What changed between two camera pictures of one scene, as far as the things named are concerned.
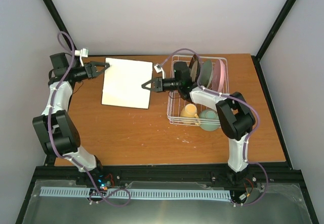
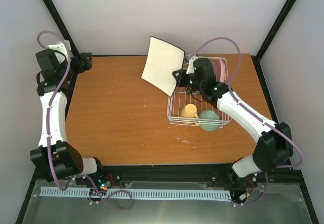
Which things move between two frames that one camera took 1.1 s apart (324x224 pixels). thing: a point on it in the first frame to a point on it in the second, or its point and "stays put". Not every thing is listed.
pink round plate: (218, 76) stays put
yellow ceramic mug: (189, 111) stays put
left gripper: (91, 70) to (87, 64)
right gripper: (158, 84) to (179, 79)
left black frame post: (52, 8) stays put
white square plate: (122, 82) to (163, 58)
